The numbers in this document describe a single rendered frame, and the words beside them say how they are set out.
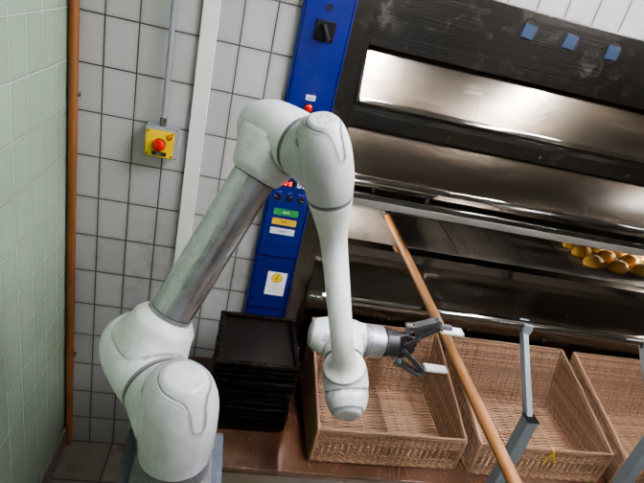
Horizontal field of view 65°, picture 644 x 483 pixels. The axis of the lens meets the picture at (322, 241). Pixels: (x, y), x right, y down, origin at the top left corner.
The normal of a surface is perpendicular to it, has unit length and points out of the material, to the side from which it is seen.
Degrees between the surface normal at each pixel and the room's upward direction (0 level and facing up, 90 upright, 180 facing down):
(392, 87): 70
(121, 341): 60
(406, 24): 90
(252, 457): 0
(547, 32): 90
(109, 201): 90
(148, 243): 90
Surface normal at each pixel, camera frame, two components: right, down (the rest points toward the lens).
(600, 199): 0.16, 0.13
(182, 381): 0.29, -0.83
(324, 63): 0.09, 0.46
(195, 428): 0.61, 0.23
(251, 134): -0.60, -0.19
